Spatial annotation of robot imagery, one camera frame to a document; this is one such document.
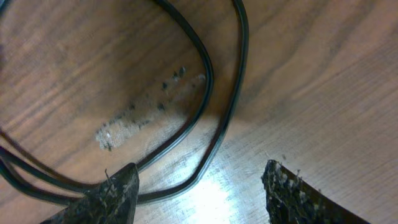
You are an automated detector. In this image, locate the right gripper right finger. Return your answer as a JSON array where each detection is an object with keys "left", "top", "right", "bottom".
[{"left": 261, "top": 159, "right": 367, "bottom": 224}]

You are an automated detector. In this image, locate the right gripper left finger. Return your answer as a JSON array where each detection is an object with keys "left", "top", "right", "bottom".
[{"left": 44, "top": 163, "right": 139, "bottom": 224}]

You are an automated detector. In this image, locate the black USB cable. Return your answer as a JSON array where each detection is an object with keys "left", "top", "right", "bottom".
[{"left": 0, "top": 0, "right": 249, "bottom": 206}]

